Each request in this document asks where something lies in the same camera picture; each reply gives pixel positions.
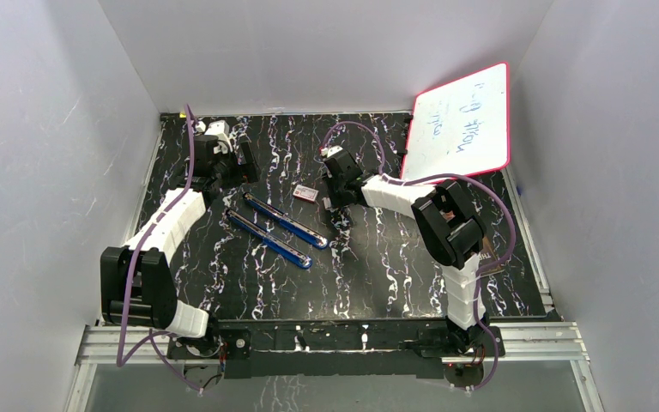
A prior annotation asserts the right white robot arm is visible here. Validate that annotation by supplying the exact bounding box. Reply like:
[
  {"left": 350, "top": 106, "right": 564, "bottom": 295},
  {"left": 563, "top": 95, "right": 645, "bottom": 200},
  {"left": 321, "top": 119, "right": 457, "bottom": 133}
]
[{"left": 320, "top": 146, "right": 486, "bottom": 355}]

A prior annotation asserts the blue stapler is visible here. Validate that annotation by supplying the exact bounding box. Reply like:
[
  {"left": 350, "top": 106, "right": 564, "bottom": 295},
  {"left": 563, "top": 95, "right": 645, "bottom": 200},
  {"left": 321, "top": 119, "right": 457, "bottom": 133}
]
[
  {"left": 224, "top": 209, "right": 313, "bottom": 270},
  {"left": 242, "top": 192, "right": 329, "bottom": 250}
]

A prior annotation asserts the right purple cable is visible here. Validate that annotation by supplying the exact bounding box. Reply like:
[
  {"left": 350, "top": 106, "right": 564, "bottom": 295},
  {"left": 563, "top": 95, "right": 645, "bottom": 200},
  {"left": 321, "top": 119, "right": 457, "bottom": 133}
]
[{"left": 320, "top": 120, "right": 517, "bottom": 393}]

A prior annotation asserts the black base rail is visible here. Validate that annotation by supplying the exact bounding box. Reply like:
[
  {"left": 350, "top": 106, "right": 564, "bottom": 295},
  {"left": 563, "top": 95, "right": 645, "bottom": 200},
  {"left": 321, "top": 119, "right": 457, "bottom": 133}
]
[{"left": 167, "top": 318, "right": 506, "bottom": 385}]

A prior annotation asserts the red white staple box sleeve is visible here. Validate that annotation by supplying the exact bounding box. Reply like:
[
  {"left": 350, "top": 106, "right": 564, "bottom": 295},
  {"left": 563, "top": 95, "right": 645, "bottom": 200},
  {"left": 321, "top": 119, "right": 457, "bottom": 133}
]
[{"left": 293, "top": 185, "right": 319, "bottom": 203}]

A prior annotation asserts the pink framed whiteboard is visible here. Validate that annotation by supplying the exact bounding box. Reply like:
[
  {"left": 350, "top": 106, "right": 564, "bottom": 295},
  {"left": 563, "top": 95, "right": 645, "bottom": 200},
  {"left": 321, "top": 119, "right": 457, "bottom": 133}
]
[{"left": 400, "top": 62, "right": 511, "bottom": 180}]

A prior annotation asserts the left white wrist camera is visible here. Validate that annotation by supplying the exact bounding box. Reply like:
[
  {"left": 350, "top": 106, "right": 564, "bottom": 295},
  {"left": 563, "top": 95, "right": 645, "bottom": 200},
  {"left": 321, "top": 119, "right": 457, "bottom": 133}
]
[{"left": 195, "top": 120, "right": 233, "bottom": 155}]

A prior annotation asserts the dark brown book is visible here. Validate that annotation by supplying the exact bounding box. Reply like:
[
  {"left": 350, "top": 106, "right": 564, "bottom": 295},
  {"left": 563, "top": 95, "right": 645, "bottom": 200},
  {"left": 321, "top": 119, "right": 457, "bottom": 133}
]
[{"left": 476, "top": 235, "right": 507, "bottom": 278}]

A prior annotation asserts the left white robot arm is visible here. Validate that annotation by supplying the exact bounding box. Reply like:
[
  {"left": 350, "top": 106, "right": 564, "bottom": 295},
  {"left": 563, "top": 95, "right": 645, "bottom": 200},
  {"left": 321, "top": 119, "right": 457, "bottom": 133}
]
[{"left": 100, "top": 135, "right": 260, "bottom": 357}]

